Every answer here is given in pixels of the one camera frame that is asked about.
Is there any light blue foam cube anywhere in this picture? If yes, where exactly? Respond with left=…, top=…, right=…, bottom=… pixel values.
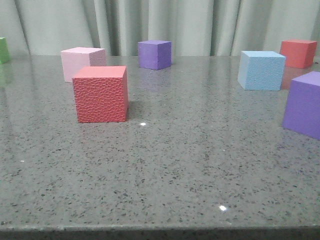
left=237, top=50, right=286, bottom=91

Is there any near red foam cube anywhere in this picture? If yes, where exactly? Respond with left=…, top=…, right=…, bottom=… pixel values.
left=72, top=65, right=129, bottom=123

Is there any red foam cube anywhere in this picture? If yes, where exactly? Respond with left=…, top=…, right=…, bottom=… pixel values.
left=280, top=39, right=318, bottom=69
left=72, top=65, right=129, bottom=123

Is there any far purple foam cube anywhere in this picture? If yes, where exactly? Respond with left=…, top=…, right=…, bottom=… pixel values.
left=137, top=40, right=172, bottom=70

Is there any purple foam cube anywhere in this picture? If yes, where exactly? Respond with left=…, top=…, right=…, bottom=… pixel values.
left=282, top=71, right=320, bottom=140
left=137, top=40, right=172, bottom=70

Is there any pink foam cube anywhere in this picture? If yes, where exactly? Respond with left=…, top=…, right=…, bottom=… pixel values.
left=60, top=47, right=107, bottom=83

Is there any near purple foam cube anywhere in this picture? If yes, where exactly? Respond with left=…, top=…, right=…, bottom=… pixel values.
left=282, top=71, right=320, bottom=140

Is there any far red foam cube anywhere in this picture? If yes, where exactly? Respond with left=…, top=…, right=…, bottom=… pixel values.
left=280, top=39, right=318, bottom=69

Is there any grey curtain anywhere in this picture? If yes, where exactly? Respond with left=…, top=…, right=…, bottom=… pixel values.
left=0, top=0, right=320, bottom=56

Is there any green foam cube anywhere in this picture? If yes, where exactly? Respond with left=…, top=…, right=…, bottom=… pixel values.
left=0, top=37, right=10, bottom=64

